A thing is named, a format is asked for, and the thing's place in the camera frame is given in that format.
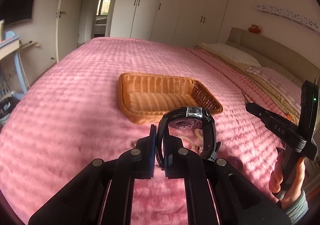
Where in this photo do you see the grey right sleeve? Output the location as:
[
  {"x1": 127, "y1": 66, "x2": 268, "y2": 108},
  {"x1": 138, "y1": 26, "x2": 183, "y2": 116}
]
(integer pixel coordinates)
[{"x1": 283, "y1": 189, "x2": 309, "y2": 224}]

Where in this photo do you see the pink patterned pillow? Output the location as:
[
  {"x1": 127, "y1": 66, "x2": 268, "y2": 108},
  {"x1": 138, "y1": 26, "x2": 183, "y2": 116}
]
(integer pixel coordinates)
[{"x1": 247, "y1": 66, "x2": 302, "y2": 116}]

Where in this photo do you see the white wardrobe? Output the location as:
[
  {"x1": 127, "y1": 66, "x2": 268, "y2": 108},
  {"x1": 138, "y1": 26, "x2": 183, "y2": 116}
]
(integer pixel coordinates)
[{"x1": 110, "y1": 0, "x2": 228, "y2": 48}]

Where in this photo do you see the red plush toy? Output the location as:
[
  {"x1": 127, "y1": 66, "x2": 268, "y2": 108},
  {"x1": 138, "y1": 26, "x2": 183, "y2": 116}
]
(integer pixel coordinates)
[{"x1": 248, "y1": 24, "x2": 261, "y2": 34}]

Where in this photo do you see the white and blue desk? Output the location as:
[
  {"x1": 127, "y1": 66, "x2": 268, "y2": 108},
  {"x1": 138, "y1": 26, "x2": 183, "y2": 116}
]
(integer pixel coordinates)
[{"x1": 0, "y1": 30, "x2": 28, "y2": 101}]

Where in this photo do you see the pink bed blanket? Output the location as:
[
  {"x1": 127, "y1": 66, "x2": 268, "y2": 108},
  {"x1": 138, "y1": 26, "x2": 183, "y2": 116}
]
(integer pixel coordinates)
[{"x1": 1, "y1": 38, "x2": 281, "y2": 223}]

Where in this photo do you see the small wall shelf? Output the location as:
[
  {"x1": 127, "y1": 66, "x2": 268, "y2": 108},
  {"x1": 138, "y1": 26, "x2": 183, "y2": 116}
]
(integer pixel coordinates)
[{"x1": 20, "y1": 41, "x2": 40, "y2": 49}]

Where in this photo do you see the cream dotted pillow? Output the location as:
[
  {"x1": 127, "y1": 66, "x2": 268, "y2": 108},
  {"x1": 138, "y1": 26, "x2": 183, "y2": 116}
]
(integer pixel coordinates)
[{"x1": 198, "y1": 43, "x2": 261, "y2": 67}]

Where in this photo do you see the black wall television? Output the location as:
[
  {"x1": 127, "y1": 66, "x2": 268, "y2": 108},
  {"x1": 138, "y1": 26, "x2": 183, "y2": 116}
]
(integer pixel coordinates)
[{"x1": 1, "y1": 0, "x2": 34, "y2": 25}]

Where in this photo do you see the beige bed headboard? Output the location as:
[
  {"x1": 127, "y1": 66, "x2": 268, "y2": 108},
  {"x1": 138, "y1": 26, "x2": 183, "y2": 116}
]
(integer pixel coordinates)
[{"x1": 226, "y1": 27, "x2": 319, "y2": 87}]

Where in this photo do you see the brown wicker basket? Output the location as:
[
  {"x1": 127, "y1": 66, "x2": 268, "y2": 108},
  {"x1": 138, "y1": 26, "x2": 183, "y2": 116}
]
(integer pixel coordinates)
[{"x1": 119, "y1": 72, "x2": 223, "y2": 124}]

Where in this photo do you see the black wrist watch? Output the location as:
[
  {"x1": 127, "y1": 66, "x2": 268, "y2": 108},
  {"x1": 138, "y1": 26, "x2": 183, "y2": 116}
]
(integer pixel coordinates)
[{"x1": 156, "y1": 106, "x2": 220, "y2": 169}]

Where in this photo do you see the white bedroom door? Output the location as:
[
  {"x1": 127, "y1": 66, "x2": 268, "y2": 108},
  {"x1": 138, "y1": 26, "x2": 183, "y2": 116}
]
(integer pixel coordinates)
[{"x1": 55, "y1": 0, "x2": 82, "y2": 62}]

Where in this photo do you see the right hand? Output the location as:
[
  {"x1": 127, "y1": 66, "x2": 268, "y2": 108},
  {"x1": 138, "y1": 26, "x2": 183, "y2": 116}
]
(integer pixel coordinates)
[{"x1": 268, "y1": 150, "x2": 305, "y2": 209}]

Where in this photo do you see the white decorative wall shelf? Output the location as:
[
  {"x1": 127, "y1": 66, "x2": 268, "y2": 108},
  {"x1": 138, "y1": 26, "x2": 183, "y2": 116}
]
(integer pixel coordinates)
[{"x1": 255, "y1": 4, "x2": 319, "y2": 35}]

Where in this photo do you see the beige bed sheet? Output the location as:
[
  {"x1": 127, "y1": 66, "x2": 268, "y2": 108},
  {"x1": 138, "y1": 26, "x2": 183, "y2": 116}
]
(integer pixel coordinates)
[{"x1": 197, "y1": 43, "x2": 301, "y2": 124}]

